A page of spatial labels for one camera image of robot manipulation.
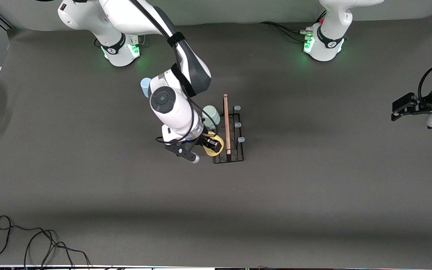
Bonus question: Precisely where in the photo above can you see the black wire cup holder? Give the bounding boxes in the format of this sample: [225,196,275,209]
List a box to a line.
[209,94,245,164]

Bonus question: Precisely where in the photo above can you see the thin black loose cable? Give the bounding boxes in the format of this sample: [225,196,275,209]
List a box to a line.
[0,215,91,269]

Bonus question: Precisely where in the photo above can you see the black left arm base cables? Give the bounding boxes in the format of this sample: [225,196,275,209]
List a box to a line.
[259,11,327,44]

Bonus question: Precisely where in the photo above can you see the yellow plastic cup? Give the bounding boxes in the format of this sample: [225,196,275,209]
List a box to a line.
[203,131,225,157]

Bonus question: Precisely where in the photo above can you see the pale green plastic cup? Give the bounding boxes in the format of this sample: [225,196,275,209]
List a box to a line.
[202,105,221,128]

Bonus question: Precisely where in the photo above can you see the light blue plastic cup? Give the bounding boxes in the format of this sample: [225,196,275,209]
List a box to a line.
[140,78,153,98]

